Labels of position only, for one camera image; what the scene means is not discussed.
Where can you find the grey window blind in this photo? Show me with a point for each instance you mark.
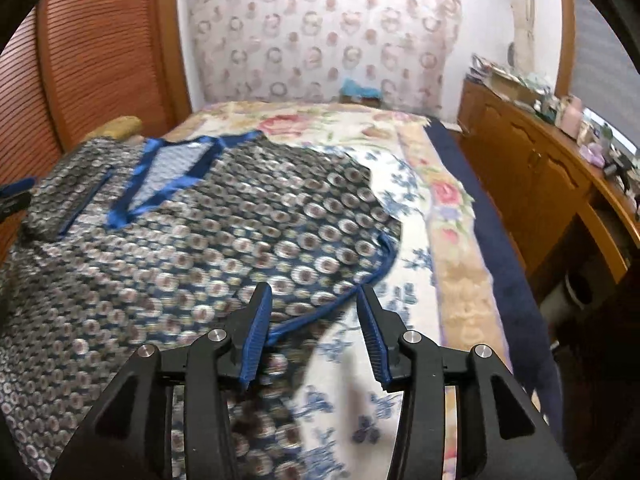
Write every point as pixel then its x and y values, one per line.
pixel 605 60

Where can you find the wooden dresser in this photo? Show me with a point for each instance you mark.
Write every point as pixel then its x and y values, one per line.
pixel 525 170

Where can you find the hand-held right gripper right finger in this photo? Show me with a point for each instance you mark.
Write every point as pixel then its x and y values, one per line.
pixel 372 340

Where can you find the cardboard box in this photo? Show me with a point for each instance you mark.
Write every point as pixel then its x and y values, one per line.
pixel 512 85

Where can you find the teal cloth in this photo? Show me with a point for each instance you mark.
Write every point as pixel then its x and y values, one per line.
pixel 361 89

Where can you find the purple small container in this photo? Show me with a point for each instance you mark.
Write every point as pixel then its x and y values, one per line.
pixel 597 154

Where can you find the wooden slatted headboard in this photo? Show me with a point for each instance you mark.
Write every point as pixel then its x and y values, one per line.
pixel 100 60

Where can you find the navy bed sheet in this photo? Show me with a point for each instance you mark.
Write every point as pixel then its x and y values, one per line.
pixel 495 220

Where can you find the pink bottle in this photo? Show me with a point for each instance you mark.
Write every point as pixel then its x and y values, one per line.
pixel 572 117

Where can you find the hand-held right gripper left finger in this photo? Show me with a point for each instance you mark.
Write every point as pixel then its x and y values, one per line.
pixel 255 340

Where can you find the bed with floral sheet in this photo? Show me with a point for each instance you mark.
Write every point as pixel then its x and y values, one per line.
pixel 425 270

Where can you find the navy circle-patterned garment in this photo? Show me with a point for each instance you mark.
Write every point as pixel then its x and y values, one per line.
pixel 200 240

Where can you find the white corner drape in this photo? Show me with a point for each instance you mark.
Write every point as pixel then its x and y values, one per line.
pixel 522 15

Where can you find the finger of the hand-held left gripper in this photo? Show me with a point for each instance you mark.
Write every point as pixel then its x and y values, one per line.
pixel 15 195

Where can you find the black device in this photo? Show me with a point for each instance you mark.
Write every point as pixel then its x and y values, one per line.
pixel 620 167

